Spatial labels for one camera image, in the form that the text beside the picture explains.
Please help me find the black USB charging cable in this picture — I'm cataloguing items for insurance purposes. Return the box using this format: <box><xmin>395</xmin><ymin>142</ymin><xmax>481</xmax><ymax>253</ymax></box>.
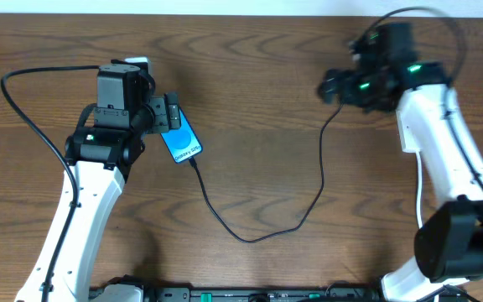
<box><xmin>188</xmin><ymin>102</ymin><xmax>345</xmax><ymax>244</ymax></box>

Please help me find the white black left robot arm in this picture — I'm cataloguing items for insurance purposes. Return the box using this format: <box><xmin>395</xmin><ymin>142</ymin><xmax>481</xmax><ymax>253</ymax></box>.
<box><xmin>16</xmin><ymin>57</ymin><xmax>181</xmax><ymax>301</ymax></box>

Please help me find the blue Galaxy smartphone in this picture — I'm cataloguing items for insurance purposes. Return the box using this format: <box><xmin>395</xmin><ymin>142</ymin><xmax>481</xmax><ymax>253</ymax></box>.
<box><xmin>161</xmin><ymin>109</ymin><xmax>203</xmax><ymax>164</ymax></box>

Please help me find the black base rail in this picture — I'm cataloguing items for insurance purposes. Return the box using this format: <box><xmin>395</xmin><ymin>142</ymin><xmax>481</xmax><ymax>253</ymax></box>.
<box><xmin>90</xmin><ymin>286</ymin><xmax>469</xmax><ymax>302</ymax></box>

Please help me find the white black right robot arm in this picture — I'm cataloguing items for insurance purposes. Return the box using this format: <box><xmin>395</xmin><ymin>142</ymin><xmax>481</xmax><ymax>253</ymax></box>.
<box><xmin>318</xmin><ymin>23</ymin><xmax>483</xmax><ymax>301</ymax></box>

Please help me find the white power strip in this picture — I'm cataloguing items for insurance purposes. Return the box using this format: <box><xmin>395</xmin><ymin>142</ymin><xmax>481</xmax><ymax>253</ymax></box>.
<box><xmin>396</xmin><ymin>110</ymin><xmax>419</xmax><ymax>154</ymax></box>

